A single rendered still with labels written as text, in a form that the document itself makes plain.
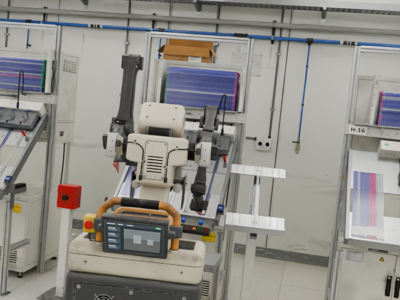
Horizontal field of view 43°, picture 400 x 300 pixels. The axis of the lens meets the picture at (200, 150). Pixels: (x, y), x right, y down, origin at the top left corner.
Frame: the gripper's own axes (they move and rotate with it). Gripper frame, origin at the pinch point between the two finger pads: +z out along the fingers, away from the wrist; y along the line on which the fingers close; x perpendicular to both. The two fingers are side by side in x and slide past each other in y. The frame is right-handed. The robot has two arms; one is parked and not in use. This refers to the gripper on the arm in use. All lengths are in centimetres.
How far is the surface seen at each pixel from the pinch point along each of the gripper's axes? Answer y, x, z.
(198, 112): 20, -81, -6
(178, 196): 19.3, -17.3, 8.7
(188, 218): 8.6, -2.4, 9.8
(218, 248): -11.5, 7.7, 22.8
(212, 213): -5.1, -7.3, 9.0
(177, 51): 48, -134, -17
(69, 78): 136, -117, 3
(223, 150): -3, -56, 3
